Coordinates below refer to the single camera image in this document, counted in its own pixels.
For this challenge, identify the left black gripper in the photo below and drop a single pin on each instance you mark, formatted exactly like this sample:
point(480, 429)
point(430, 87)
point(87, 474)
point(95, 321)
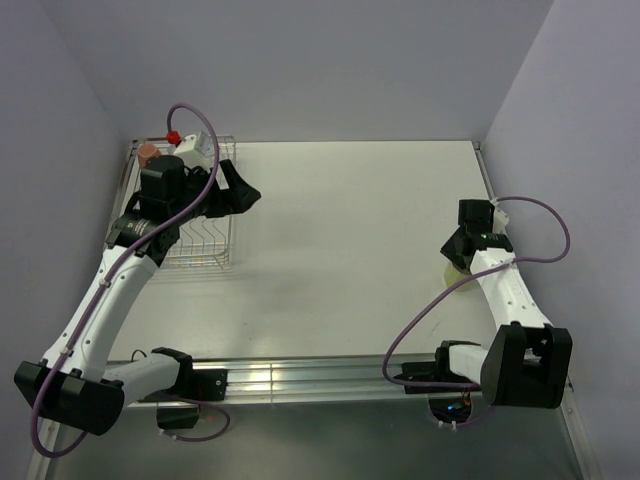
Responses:
point(235, 199)

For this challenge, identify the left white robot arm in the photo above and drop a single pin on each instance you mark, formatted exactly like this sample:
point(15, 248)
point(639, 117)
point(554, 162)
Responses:
point(71, 383)

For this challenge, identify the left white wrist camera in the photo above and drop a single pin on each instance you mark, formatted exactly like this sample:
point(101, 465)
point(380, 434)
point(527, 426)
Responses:
point(195, 150)

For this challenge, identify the wire dish rack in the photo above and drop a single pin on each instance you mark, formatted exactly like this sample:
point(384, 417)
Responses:
point(203, 242)

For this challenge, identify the yellow translucent cup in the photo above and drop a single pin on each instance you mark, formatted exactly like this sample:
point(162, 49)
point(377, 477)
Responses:
point(453, 275)

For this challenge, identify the orange ceramic mug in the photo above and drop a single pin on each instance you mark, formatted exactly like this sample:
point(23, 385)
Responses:
point(146, 152)

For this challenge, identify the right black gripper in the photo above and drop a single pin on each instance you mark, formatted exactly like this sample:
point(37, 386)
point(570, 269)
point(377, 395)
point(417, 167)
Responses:
point(449, 250)

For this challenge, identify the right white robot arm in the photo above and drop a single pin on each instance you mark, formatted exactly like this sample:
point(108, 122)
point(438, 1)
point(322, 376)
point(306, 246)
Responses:
point(527, 363)

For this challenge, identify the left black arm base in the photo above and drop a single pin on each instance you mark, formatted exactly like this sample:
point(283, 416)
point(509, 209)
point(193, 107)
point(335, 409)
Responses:
point(201, 389)

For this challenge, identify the aluminium mounting rail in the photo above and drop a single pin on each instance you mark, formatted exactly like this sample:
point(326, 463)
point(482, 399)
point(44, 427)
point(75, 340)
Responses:
point(314, 380)

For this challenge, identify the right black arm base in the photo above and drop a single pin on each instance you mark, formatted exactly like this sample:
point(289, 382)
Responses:
point(448, 410)

